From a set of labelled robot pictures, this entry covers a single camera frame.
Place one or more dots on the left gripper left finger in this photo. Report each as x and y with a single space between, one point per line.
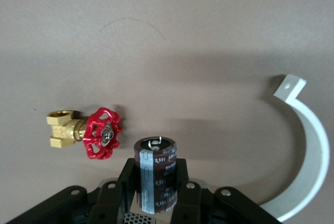
109 203

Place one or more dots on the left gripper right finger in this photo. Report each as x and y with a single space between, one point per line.
193 203

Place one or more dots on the dark terminal block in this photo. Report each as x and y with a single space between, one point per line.
159 177

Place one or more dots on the brass valve red handwheel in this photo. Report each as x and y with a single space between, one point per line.
100 135

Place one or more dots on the white curved pipe clamp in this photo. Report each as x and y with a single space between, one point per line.
315 143

